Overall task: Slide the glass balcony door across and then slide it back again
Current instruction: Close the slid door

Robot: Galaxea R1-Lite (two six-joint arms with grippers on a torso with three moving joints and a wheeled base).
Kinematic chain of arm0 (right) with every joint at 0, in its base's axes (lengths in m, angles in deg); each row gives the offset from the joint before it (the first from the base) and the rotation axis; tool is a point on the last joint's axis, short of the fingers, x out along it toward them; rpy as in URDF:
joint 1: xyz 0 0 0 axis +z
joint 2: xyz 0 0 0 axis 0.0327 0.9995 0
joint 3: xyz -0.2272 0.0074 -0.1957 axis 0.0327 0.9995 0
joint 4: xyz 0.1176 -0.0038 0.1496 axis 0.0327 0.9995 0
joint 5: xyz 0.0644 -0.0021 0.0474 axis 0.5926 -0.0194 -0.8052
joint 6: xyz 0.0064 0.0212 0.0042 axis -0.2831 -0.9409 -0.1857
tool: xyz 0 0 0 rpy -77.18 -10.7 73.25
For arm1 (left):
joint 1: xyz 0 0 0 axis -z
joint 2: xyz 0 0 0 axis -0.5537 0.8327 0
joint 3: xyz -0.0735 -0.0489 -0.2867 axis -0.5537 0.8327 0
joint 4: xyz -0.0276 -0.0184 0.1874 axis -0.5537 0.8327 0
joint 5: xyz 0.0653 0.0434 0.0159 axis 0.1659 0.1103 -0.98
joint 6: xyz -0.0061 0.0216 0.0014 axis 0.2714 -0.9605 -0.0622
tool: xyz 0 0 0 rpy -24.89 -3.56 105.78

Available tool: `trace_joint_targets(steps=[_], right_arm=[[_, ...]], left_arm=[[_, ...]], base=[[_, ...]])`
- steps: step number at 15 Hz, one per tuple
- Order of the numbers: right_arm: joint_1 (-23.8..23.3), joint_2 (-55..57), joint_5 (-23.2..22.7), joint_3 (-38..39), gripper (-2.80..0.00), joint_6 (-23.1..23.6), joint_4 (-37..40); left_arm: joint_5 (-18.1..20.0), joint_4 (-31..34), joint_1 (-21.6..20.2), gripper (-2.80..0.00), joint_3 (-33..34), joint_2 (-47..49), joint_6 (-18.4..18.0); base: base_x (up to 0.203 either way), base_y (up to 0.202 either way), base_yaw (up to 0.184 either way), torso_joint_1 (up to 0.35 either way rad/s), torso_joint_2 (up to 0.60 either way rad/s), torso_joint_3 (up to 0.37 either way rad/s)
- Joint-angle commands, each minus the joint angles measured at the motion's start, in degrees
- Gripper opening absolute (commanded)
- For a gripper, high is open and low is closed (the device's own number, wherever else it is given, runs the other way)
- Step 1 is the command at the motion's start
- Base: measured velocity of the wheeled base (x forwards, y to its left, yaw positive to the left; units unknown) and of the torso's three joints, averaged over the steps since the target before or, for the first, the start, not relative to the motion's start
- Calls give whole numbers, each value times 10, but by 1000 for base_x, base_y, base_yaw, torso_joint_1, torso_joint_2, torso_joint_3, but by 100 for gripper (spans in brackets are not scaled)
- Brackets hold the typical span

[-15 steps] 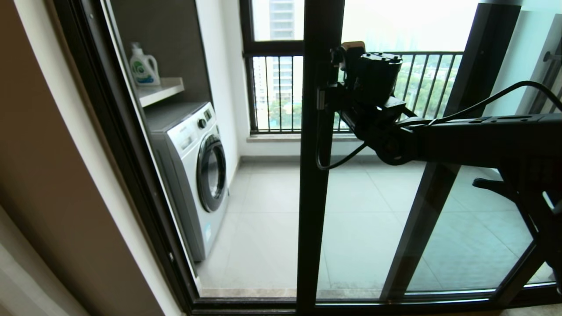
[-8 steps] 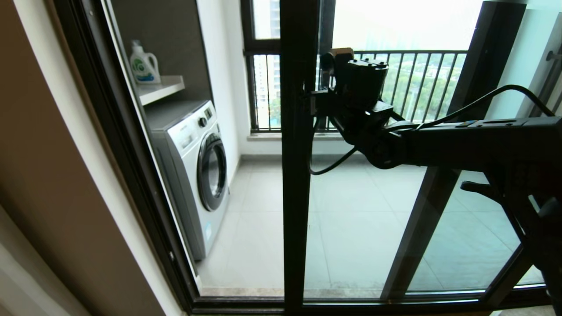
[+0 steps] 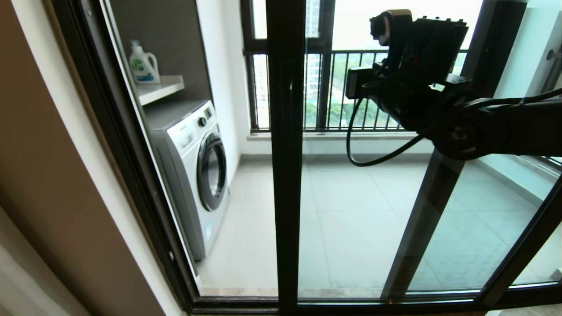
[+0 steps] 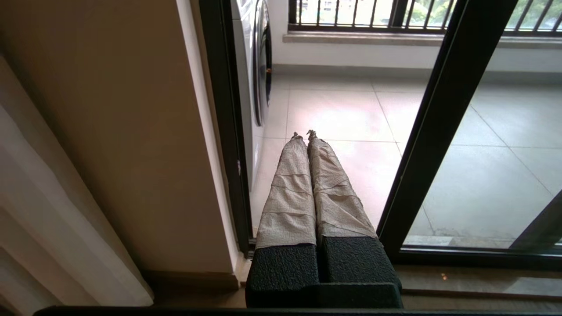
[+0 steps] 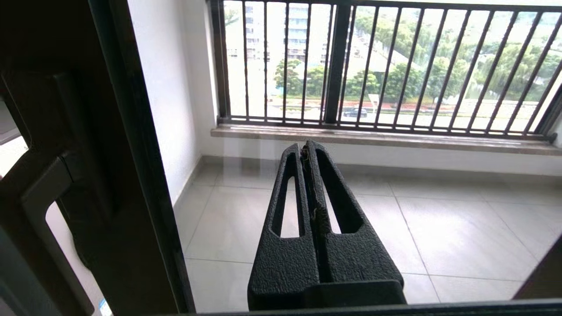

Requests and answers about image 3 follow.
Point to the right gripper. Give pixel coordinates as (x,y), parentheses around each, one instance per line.
(412,103)

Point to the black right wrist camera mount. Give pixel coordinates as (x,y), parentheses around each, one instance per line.
(434,44)

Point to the black framed sliding glass door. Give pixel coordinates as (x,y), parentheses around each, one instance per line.
(421,228)
(285,175)

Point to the long black metal window railing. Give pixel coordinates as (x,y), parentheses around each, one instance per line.
(333,53)

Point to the white detergent bottle green label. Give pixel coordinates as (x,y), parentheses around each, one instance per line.
(144,66)

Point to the silver front-loading washing machine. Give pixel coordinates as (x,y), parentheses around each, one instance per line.
(184,184)

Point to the short stone window sill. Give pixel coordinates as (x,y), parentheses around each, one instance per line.
(546,169)

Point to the black window frame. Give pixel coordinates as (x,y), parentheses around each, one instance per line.
(325,87)

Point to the distant high-rise building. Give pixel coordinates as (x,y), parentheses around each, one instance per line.
(312,66)

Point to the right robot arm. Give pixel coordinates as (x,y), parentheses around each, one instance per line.
(505,129)

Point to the long stone window sill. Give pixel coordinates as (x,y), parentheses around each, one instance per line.
(329,136)

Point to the white wall shelf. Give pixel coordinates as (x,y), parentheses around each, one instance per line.
(159,89)

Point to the short black metal window railing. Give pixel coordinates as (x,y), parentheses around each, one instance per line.
(554,66)

